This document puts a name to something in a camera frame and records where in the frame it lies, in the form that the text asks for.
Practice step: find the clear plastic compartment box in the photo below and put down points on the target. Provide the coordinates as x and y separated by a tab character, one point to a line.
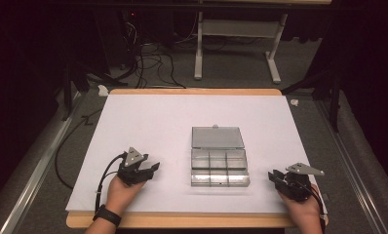
218	162

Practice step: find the black wristwatch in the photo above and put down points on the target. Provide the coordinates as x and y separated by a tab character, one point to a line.
107	215

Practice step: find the white metal table frame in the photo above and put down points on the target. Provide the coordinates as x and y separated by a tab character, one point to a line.
239	27

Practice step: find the person's right hand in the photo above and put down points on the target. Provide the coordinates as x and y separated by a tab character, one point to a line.
304	209

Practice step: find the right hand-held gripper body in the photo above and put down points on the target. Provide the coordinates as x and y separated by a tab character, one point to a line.
297	182

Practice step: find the white table mat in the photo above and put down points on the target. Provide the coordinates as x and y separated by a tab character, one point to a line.
169	120

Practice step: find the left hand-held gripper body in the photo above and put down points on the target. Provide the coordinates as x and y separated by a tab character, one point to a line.
132	164

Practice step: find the crumpled white paper scrap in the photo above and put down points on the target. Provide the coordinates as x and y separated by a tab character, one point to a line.
102	90
294	102

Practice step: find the black stand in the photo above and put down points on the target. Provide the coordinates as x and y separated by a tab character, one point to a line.
68	84
334	97

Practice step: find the wooden table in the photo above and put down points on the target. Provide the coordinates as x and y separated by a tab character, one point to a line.
195	91

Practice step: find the metal floor rail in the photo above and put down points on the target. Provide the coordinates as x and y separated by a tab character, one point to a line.
36	175
354	175

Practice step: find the person's left hand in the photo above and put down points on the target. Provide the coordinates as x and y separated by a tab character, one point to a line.
122	195

